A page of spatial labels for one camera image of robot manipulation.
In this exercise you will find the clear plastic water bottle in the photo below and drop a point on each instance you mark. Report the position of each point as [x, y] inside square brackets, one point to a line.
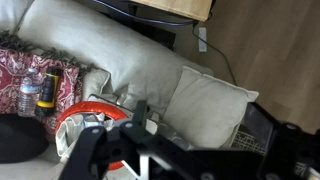
[29, 93]

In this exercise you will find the orange bowler hat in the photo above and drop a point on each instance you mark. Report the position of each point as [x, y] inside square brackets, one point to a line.
[92, 107]

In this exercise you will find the light wooden table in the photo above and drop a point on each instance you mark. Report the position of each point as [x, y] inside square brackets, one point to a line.
[194, 9]

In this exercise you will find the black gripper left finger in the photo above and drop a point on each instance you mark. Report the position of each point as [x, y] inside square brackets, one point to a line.
[82, 163]

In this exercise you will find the white power strip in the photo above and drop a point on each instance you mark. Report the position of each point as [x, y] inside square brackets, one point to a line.
[202, 39]

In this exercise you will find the black hat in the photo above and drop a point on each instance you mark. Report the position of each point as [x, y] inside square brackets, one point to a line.
[21, 139]

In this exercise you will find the red patterned blanket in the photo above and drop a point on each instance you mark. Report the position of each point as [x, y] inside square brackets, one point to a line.
[24, 73]

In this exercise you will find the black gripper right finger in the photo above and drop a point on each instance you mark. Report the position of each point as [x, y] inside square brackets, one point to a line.
[292, 155]

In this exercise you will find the beige throw pillow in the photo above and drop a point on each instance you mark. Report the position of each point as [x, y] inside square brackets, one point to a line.
[204, 111]

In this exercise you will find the beige sofa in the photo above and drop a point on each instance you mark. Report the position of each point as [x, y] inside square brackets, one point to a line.
[139, 67]

